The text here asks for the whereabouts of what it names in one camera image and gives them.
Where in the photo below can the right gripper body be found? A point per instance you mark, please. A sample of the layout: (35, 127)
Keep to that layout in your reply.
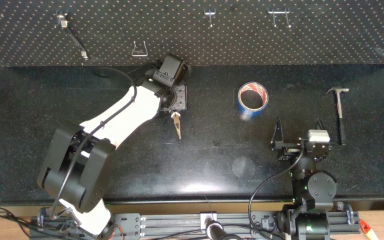
(288, 150)

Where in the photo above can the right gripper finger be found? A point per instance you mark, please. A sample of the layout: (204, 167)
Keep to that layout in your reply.
(319, 125)
(278, 135)

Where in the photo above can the hammer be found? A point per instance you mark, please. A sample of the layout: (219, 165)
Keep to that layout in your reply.
(339, 106)

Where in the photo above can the roll of blue tape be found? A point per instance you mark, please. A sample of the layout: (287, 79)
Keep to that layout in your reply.
(245, 108)

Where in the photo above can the black and white pliers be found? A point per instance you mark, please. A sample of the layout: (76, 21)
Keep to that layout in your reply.
(177, 125)

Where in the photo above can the wrench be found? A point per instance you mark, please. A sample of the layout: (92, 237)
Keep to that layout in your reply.
(75, 40)

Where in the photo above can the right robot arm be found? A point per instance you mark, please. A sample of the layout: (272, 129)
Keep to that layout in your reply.
(322, 188)

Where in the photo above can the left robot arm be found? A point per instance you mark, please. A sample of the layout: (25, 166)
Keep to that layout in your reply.
(128, 113)

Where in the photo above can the black pegboard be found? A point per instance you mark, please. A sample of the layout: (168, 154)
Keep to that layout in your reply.
(278, 43)

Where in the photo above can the orange and white object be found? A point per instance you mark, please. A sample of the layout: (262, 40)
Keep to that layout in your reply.
(365, 228)

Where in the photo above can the metal hook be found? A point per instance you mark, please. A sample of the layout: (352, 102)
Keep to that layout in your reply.
(278, 12)
(140, 55)
(66, 13)
(210, 15)

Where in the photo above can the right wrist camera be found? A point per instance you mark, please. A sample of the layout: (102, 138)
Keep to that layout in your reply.
(318, 136)

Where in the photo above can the mounting rail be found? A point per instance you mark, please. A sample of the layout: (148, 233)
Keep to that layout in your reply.
(172, 225)

